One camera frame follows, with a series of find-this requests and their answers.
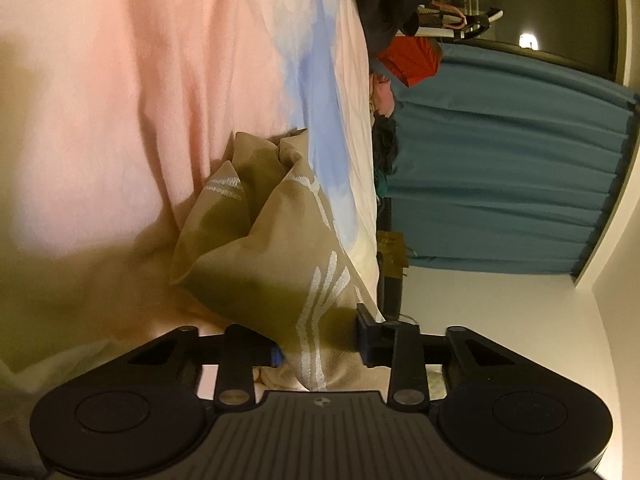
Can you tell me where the beige printed t-shirt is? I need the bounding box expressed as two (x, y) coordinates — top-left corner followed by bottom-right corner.
(170, 132), (390, 391)

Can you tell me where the black clothes pile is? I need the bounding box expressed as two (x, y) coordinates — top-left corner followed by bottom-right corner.
(372, 114), (399, 176)

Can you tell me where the black armchair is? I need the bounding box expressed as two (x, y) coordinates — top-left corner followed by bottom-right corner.
(376, 197), (402, 321)

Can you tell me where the brown paper bag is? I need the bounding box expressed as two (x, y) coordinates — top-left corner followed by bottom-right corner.
(376, 230), (410, 278)

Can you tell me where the green garment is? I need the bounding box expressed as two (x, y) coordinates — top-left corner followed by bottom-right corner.
(374, 169), (388, 202)

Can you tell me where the right blue curtain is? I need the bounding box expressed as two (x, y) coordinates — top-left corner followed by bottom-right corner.
(388, 44), (639, 276)

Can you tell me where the pink folded garment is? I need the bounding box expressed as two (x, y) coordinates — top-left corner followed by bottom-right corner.
(370, 73), (395, 118)

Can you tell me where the red garment on stand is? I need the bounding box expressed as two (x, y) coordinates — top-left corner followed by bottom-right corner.
(375, 36), (444, 88)

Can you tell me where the pastel tie-dye bed sheet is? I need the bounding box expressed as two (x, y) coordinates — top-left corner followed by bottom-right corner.
(1, 0), (378, 479)

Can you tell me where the silver tripod stand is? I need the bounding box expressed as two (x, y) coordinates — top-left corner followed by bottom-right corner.
(416, 1), (504, 41)

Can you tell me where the dark window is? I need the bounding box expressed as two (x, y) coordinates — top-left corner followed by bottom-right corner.
(451, 0), (627, 84)

